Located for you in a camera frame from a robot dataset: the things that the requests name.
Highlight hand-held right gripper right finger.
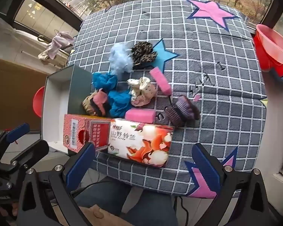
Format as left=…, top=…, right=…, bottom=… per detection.
left=192, top=143, right=277, bottom=226

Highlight brown cardboard sheet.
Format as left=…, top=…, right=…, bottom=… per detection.
left=0, top=59, right=64, bottom=130

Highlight beige garment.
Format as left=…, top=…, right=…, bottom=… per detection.
left=38, top=49, right=56, bottom=64

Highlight grey cardboard box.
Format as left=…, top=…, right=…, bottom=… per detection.
left=41, top=65, right=93, bottom=156

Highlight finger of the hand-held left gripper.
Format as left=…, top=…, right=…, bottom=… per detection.
left=0, top=123, right=31, bottom=155
left=11, top=139, right=49, bottom=168

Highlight blue cloth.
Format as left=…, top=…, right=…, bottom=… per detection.
left=107, top=89, right=132, bottom=118
left=92, top=73, right=118, bottom=92

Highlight pink sponge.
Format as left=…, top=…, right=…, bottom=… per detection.
left=149, top=68, right=172, bottom=96
left=125, top=109, right=156, bottom=123

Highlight pink sock with black trim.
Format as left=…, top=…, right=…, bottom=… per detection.
left=93, top=88, right=109, bottom=117

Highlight red plastic stool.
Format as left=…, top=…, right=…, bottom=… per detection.
left=33, top=86, right=46, bottom=118

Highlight black cable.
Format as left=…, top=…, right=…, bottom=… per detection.
left=177, top=196, right=191, bottom=219

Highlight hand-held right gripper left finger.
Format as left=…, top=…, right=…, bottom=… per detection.
left=15, top=142, right=96, bottom=226

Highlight cream polka dot scrunchie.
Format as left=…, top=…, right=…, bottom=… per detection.
left=127, top=77, right=158, bottom=107

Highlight leopard print scrunchie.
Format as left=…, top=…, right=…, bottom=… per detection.
left=131, top=41, right=157, bottom=69

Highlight red plastic basin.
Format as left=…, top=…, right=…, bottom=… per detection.
left=253, top=24, right=283, bottom=77

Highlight pink garment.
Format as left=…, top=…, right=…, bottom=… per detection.
left=44, top=31, right=75, bottom=60

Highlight light blue fluffy scrunchie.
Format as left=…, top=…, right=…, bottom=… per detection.
left=108, top=43, right=134, bottom=74

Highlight red and white printed carton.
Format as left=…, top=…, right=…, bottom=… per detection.
left=63, top=114, right=174, bottom=168

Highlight purple striped sock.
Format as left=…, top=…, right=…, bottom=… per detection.
left=166, top=95, right=200, bottom=126

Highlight grey checkered star blanket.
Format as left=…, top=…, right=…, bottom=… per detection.
left=66, top=0, right=268, bottom=197

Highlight person's blue jeans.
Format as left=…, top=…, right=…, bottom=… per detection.
left=73, top=176, right=180, bottom=226

